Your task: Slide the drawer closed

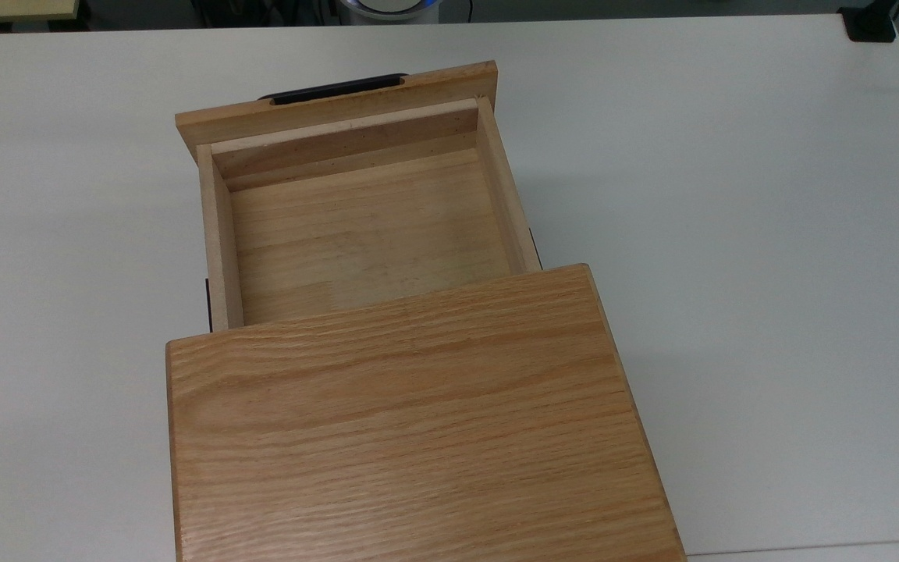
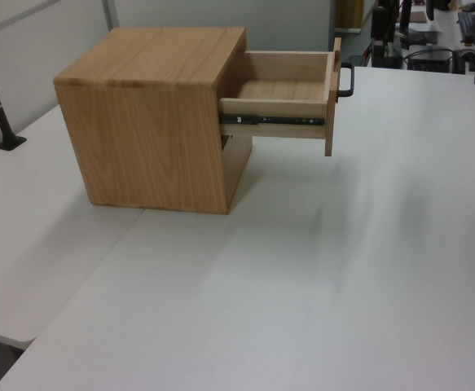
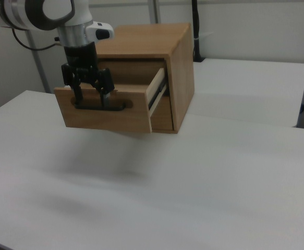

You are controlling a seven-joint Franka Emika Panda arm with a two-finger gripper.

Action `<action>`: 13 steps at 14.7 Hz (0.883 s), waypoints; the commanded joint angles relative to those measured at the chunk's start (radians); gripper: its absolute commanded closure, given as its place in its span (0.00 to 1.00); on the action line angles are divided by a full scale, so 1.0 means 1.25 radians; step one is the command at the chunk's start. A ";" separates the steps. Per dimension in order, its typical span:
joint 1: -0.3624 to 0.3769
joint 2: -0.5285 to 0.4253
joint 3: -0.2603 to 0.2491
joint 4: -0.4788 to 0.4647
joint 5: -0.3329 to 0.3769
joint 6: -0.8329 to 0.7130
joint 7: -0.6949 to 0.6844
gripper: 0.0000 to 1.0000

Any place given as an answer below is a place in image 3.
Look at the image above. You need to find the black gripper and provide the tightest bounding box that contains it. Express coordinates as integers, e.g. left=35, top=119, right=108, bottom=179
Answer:
left=61, top=43, right=115, bottom=107

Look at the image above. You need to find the wooden drawer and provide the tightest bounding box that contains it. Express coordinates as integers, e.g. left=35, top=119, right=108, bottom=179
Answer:
left=53, top=60, right=168, bottom=134

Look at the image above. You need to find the black metal drawer slide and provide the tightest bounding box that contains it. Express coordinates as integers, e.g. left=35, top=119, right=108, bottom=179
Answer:
left=147, top=77, right=168, bottom=110

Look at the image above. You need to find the wooden drawer cabinet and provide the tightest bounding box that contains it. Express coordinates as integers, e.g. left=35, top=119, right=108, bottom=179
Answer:
left=95, top=22, right=196, bottom=134

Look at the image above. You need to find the aluminium frame post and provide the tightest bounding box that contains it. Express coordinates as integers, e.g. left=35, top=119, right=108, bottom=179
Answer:
left=151, top=0, right=160, bottom=24
left=26, top=28, right=51, bottom=94

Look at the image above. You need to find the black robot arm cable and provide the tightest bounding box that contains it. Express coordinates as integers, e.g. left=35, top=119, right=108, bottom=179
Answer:
left=10, top=27, right=64, bottom=51

